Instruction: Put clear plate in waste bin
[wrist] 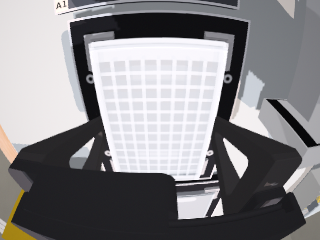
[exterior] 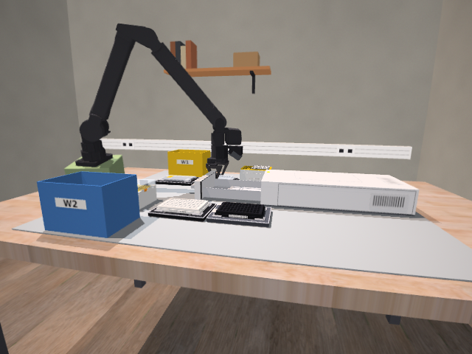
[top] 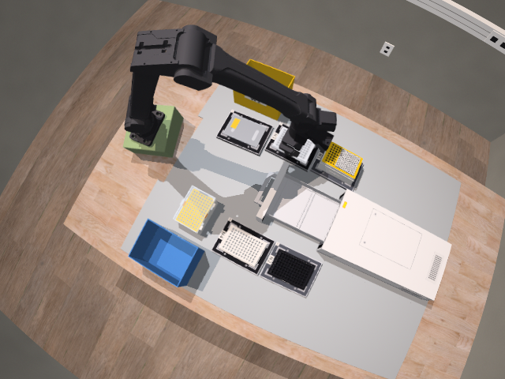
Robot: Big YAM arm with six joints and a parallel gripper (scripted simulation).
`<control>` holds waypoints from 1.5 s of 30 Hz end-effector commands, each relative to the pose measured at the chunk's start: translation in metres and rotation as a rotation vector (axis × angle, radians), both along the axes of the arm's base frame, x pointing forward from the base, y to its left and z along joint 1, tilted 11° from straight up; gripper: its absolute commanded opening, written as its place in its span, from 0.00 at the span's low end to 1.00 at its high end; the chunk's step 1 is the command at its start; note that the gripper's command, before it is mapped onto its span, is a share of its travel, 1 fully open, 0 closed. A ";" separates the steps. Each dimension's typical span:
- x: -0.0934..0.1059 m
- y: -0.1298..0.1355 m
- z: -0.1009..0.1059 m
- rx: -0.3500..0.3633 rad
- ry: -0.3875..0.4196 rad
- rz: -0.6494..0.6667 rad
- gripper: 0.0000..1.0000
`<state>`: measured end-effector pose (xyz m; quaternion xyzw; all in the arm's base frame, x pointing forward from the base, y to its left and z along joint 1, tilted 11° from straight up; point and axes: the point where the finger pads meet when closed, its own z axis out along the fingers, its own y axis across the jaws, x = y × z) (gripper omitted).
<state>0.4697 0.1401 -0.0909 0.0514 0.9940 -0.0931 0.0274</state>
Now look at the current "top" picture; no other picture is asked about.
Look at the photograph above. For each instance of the yellow open-top bin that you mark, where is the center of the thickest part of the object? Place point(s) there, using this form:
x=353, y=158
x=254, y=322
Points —
x=276, y=74

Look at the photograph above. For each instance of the blue open-top bin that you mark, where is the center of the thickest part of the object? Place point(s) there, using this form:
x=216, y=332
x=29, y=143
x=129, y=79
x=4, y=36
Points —
x=165, y=254

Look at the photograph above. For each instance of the light grey bench mat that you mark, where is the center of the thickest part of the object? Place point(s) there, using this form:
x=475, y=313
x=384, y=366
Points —
x=347, y=315

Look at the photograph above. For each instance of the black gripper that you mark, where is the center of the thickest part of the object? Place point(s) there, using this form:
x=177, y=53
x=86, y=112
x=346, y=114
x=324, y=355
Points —
x=288, y=141

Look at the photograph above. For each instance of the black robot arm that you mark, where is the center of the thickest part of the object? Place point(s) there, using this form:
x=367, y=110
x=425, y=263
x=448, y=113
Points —
x=185, y=58

